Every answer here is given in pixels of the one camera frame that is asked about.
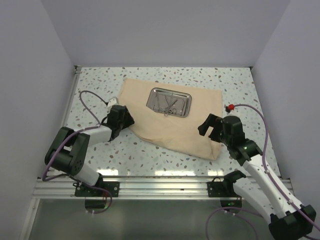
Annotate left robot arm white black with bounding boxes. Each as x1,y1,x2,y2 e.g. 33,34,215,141
42,105,135,197

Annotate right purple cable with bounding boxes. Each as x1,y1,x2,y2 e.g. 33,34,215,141
205,103,317,240

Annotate steel instrument tray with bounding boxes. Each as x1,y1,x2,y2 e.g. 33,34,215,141
146,87,192,118

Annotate aluminium front rail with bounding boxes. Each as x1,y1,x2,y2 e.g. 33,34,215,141
32,174,295,201

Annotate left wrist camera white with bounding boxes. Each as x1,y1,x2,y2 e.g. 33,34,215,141
107,97,119,108

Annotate steel surgical scissors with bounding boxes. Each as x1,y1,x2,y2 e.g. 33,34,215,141
164,99,178,117

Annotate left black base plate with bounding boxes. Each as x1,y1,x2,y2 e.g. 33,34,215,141
72,181,120,197

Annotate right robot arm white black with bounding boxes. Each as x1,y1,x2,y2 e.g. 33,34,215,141
198,114,317,240

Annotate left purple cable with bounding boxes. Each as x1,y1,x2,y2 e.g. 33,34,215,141
41,90,113,215

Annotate purple cable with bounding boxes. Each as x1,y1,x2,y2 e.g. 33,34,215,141
41,90,113,215
205,103,317,240

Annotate beige cloth wrap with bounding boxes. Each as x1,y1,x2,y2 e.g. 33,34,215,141
118,78,223,161

